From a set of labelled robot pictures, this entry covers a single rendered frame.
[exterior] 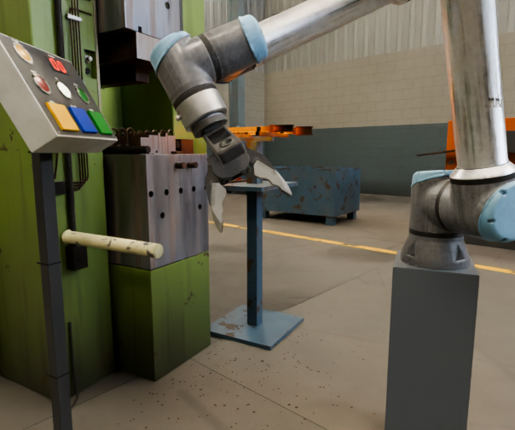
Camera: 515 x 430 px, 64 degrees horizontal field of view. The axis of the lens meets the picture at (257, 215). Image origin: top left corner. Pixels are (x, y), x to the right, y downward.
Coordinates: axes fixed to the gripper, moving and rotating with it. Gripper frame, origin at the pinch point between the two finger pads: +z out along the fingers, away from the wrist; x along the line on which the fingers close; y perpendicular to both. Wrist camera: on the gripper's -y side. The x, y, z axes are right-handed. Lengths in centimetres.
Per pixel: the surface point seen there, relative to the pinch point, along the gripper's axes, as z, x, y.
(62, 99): -51, 28, 35
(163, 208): -20, 23, 89
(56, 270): -13, 55, 49
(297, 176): -24, -114, 456
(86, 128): -42, 27, 37
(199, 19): -100, -32, 125
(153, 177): -32, 21, 83
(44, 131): -41, 33, 23
